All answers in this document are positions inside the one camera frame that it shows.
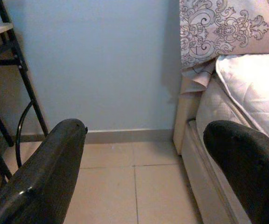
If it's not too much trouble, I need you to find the white quilted mattress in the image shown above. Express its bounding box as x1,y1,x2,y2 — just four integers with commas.
194,53,269,152

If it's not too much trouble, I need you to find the beige floral print pillow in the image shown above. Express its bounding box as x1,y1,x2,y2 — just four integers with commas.
179,0,269,94

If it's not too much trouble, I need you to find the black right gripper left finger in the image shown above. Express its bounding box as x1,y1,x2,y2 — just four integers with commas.
0,118,89,224

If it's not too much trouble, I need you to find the thin black floor cable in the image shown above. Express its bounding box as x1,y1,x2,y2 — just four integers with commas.
15,101,34,168

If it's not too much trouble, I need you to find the beige bed frame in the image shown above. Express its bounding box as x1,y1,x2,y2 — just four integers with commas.
172,70,253,224

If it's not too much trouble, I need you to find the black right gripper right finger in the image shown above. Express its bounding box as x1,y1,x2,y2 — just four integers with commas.
203,120,269,224

